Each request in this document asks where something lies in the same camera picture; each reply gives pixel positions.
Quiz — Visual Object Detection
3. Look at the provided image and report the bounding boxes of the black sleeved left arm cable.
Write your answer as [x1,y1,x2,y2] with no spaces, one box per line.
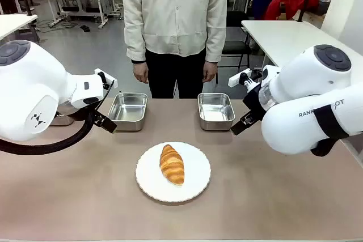
[0,79,116,156]

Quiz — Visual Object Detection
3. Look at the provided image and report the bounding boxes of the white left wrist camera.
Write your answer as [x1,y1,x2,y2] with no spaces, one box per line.
[94,67,118,90]

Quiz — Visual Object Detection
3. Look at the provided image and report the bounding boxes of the golden croissant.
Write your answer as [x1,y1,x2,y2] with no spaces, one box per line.
[159,143,185,186]

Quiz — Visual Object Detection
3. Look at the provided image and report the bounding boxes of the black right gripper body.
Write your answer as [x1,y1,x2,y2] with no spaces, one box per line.
[242,83,267,121]

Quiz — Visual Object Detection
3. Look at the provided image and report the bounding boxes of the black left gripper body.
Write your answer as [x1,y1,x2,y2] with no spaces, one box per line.
[92,110,110,128]

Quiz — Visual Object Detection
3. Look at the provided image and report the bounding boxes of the large white side table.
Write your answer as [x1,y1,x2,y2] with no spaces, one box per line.
[240,20,354,69]

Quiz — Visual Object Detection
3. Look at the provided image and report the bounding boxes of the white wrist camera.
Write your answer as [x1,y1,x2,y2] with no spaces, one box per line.
[94,67,118,90]
[227,67,252,88]

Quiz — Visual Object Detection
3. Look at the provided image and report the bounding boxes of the black right arm cable strap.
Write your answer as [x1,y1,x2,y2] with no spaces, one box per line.
[310,104,350,158]

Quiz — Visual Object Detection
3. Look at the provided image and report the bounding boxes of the white scalloped plate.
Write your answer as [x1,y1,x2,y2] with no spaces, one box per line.
[135,141,212,203]

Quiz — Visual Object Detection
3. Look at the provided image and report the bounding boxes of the person's cream button shirt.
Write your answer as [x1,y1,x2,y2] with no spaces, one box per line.
[120,0,230,63]

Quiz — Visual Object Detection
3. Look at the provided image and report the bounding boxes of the rectangular steel container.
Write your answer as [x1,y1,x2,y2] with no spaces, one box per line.
[50,111,75,127]
[197,92,237,132]
[107,92,149,132]

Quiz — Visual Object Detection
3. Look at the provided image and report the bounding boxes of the small white side table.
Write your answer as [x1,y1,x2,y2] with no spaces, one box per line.
[0,14,39,42]

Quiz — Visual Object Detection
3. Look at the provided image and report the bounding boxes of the person's left hand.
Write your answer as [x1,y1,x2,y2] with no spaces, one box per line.
[201,60,218,83]

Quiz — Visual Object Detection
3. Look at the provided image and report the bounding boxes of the person's right hand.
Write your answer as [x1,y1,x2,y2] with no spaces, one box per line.
[132,60,150,84]

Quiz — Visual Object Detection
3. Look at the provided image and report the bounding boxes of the black chair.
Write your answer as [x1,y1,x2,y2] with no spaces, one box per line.
[216,10,254,84]

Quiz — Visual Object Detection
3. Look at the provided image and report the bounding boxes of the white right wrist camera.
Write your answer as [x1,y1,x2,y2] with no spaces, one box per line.
[227,67,252,88]

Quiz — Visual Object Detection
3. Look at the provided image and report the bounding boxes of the person's black trousers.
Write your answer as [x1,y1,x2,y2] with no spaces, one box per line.
[145,48,208,100]

